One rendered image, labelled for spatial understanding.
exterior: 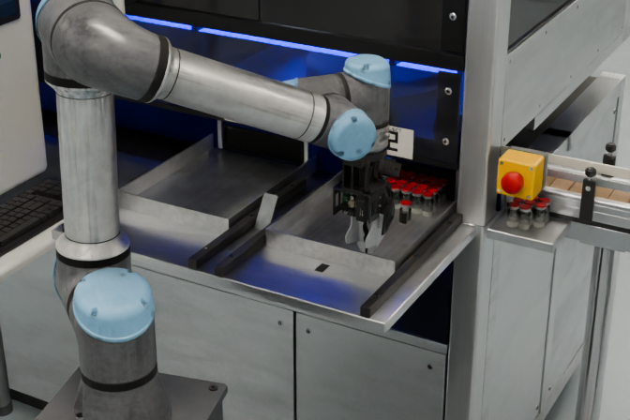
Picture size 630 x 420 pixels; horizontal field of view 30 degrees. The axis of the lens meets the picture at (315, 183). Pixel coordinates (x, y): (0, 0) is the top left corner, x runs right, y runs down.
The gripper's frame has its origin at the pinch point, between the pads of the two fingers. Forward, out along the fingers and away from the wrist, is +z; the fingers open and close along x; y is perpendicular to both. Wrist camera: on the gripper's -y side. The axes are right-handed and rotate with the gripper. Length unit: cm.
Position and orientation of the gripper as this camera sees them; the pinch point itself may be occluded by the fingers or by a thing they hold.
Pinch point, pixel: (368, 247)
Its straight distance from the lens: 207.4
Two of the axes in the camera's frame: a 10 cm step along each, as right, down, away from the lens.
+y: -4.8, 3.6, -8.0
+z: 0.0, 9.1, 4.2
